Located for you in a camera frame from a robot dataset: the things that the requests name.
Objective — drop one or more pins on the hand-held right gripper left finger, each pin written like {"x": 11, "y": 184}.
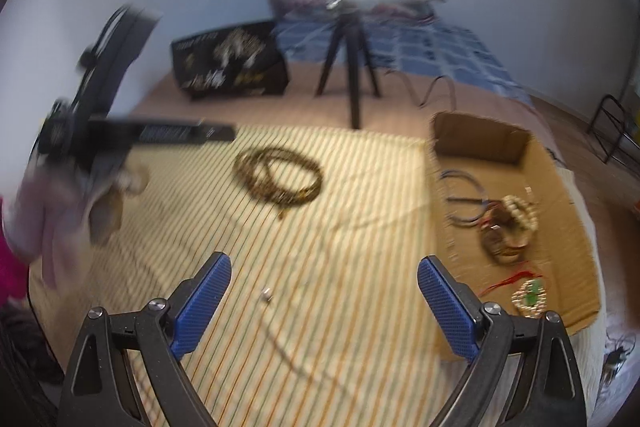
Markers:
{"x": 202, "y": 302}

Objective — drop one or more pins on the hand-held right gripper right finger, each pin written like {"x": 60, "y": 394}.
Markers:
{"x": 445, "y": 307}

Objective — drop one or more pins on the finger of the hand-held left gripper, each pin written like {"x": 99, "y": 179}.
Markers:
{"x": 160, "y": 133}
{"x": 117, "y": 57}

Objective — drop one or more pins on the cardboard box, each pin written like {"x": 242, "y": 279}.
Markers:
{"x": 555, "y": 232}

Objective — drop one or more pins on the person's left forearm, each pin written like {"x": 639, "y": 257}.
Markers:
{"x": 45, "y": 217}

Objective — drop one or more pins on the person's left hand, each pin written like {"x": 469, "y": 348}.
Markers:
{"x": 107, "y": 217}

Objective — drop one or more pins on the small loose bead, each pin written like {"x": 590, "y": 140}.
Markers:
{"x": 266, "y": 294}

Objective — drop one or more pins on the black printed bag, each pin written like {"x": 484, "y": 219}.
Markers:
{"x": 225, "y": 62}

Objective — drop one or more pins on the yellow striped cloth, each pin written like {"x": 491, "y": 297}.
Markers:
{"x": 325, "y": 267}

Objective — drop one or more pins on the magenta garment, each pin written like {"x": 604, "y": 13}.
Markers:
{"x": 10, "y": 252}

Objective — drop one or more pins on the tan bed sheet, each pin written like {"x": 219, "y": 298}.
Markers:
{"x": 300, "y": 112}

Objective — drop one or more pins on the dark striped cloth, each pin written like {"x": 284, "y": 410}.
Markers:
{"x": 30, "y": 347}

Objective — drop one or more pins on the black tripod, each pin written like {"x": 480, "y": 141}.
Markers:
{"x": 345, "y": 47}

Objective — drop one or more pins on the black clothes rack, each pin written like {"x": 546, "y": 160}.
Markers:
{"x": 610, "y": 127}

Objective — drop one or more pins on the blue patterned blanket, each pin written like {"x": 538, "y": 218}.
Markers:
{"x": 440, "y": 52}

